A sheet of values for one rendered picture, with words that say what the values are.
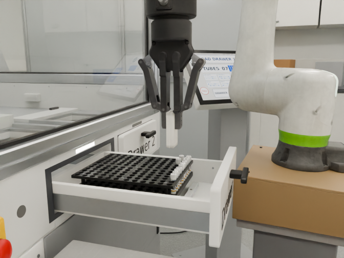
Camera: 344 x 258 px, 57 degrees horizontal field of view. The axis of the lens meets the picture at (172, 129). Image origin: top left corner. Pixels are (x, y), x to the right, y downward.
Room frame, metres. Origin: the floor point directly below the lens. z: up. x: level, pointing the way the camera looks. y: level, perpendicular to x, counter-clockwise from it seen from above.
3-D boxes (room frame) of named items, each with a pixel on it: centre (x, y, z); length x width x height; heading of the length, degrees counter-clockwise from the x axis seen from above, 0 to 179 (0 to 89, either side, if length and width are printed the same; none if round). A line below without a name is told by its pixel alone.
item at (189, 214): (0.69, 0.09, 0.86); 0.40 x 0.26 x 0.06; 74
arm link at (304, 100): (0.83, -0.34, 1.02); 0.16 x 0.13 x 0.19; 48
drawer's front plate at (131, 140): (1.02, 0.11, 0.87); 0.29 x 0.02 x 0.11; 164
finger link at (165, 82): (0.61, 0.01, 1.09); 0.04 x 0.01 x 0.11; 164
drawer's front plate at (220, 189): (0.63, -0.11, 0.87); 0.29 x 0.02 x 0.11; 164
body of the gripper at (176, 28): (0.61, 0.00, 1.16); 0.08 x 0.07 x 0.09; 74
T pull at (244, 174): (0.62, -0.14, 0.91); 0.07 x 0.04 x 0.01; 164
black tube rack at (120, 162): (0.69, 0.08, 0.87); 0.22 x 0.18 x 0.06; 74
